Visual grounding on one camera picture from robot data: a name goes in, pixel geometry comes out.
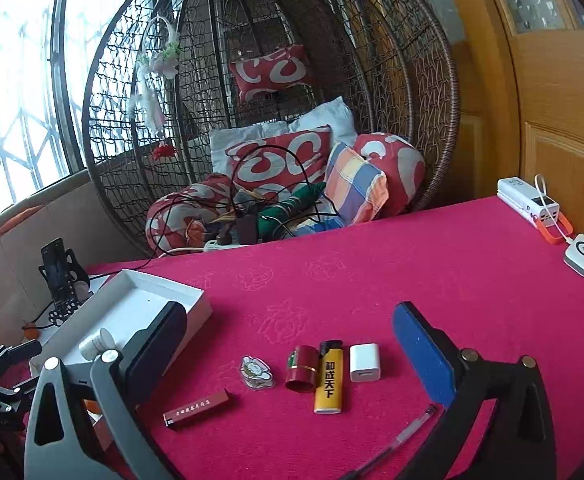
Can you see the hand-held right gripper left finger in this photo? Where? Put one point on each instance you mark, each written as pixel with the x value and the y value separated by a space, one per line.
pixel 152 360

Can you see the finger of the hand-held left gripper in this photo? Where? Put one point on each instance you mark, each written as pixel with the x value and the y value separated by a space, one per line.
pixel 11 394
pixel 19 352

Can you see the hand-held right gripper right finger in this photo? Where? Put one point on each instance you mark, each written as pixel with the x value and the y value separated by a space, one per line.
pixel 424 355

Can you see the small white bottle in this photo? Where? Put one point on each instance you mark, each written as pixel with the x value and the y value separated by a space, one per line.
pixel 96 345

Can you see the white rectangular tray box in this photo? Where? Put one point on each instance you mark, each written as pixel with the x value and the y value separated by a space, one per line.
pixel 131 305

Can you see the small orange object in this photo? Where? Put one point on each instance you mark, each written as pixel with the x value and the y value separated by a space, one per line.
pixel 30 332

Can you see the white charger cube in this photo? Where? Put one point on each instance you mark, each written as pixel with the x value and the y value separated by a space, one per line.
pixel 364 362

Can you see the dark red rectangular case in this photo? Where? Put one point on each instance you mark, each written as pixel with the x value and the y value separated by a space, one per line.
pixel 196 409

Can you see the clear gel pen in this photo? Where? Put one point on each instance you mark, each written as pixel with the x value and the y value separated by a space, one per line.
pixel 412 427

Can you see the black phone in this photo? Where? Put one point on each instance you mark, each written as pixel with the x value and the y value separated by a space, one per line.
pixel 55 270

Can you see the magenta embossed tablecloth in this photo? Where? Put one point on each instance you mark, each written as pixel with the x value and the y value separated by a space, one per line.
pixel 372 280

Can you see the black paw print phone stand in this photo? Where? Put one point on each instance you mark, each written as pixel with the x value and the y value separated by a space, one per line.
pixel 77 272

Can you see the yellow lighter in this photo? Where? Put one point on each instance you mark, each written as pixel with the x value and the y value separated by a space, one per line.
pixel 328 380

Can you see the red cylinder with gold band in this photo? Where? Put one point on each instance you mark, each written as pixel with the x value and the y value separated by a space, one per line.
pixel 301 370

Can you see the white power strip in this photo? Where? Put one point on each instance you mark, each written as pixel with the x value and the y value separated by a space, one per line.
pixel 221 246

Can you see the red white patterned seat cushion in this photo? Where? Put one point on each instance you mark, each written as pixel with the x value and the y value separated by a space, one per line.
pixel 176 215

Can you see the black power adapter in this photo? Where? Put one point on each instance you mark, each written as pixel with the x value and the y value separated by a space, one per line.
pixel 246 230

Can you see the plaid orange blue cushion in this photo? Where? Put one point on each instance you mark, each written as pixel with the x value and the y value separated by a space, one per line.
pixel 354 187

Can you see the white power bank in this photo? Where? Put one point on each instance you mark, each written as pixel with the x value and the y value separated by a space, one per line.
pixel 519 196

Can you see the round red white patterned pillow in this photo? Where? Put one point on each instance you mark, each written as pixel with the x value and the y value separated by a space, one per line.
pixel 397 170

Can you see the green folded umbrella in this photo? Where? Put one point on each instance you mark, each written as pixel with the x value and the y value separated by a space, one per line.
pixel 287 210

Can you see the window with metal grille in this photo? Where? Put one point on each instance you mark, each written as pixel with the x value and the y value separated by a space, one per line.
pixel 16 85

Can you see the brown wicker hanging chair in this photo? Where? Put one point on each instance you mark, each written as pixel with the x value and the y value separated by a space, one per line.
pixel 412 85

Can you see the wooden door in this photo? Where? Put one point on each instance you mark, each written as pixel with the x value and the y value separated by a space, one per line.
pixel 557 100

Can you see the white dream catcher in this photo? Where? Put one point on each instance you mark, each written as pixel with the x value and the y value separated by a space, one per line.
pixel 161 65

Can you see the small red white patterned pillow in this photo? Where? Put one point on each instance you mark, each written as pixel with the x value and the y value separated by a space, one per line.
pixel 272 72

